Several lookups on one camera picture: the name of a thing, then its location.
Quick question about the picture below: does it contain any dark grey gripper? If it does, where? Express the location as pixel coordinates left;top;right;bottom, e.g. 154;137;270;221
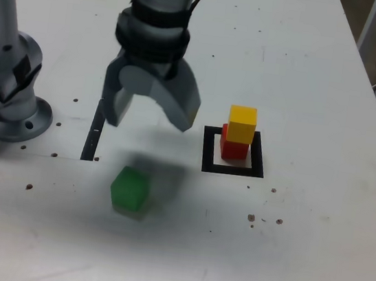
99;49;208;138

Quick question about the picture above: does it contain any green cube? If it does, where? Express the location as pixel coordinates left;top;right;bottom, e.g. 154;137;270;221
106;164;154;221

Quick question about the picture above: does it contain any yellow cube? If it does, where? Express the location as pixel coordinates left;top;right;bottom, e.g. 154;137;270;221
225;104;260;146

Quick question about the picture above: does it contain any red cube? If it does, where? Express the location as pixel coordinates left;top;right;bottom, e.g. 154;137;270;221
217;122;253;163

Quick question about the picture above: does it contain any black tape square outline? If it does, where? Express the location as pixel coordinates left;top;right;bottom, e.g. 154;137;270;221
199;124;270;180

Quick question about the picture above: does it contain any black tape strip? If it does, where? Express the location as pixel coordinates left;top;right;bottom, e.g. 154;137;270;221
79;97;110;164

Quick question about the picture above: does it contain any white frame leg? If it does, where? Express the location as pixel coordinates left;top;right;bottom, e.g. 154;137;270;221
355;0;376;52

